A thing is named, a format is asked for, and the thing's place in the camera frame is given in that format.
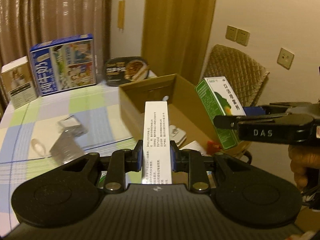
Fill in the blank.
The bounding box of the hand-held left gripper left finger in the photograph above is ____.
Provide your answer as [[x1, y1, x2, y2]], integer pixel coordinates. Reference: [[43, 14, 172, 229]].
[[60, 140, 144, 194]]

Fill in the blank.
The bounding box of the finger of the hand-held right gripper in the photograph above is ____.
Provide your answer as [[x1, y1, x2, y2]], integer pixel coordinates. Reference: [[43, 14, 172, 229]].
[[213, 114, 241, 130], [244, 102, 293, 117]]

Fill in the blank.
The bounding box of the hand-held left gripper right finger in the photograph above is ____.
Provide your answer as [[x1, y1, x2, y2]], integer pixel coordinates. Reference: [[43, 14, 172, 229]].
[[169, 140, 251, 194]]

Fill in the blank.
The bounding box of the white power adapter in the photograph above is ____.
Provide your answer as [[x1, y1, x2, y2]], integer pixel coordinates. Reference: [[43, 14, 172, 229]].
[[169, 125, 187, 145]]

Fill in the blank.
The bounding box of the green and white medicine box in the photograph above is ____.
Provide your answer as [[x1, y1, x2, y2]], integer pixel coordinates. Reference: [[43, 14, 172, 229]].
[[195, 76, 247, 151]]

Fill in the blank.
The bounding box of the brown cardboard box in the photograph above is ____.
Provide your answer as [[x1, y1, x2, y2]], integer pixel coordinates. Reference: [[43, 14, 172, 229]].
[[119, 73, 253, 165]]

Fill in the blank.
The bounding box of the silver foil pouch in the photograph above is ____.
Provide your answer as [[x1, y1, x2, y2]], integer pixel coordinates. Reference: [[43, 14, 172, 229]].
[[49, 130, 85, 166]]

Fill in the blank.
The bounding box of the checkered cloth desktop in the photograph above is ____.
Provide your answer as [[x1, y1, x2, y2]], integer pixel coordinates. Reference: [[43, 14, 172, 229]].
[[0, 76, 160, 233]]

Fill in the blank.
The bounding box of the person's right hand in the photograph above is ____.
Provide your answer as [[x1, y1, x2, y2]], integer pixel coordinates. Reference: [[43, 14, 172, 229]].
[[287, 144, 320, 188]]

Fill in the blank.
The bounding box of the small red item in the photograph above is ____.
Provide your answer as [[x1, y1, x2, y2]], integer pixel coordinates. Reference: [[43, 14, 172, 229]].
[[207, 141, 224, 154]]

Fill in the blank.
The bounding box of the chair with quilted cover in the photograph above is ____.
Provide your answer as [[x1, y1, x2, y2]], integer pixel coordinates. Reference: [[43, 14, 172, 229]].
[[200, 44, 271, 164]]

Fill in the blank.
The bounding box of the black instant meal bowl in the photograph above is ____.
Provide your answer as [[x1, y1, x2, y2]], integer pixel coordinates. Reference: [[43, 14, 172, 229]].
[[104, 56, 151, 88]]

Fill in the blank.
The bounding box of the beige spoon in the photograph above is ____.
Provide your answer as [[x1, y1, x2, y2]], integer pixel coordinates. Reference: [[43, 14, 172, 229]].
[[31, 138, 47, 159]]

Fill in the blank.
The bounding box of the wooden door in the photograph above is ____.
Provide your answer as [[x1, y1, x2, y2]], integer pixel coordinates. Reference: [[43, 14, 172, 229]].
[[141, 0, 220, 91]]

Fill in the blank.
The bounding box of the blue milk carton box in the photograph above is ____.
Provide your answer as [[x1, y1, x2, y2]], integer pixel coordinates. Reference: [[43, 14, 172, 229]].
[[29, 33, 97, 98]]

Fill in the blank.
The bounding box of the white product box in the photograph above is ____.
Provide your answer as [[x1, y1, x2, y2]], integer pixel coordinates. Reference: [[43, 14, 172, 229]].
[[0, 56, 38, 110]]

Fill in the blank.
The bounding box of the brown curtain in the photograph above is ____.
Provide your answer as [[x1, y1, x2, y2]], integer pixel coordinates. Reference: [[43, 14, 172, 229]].
[[0, 0, 114, 103]]

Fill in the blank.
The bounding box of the beige wall socket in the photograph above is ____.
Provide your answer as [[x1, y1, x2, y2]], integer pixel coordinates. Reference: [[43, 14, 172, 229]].
[[236, 29, 251, 47], [226, 25, 238, 41], [276, 47, 295, 71]]

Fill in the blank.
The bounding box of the yellow wall strip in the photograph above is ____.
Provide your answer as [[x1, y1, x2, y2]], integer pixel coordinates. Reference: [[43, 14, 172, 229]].
[[117, 0, 126, 34]]

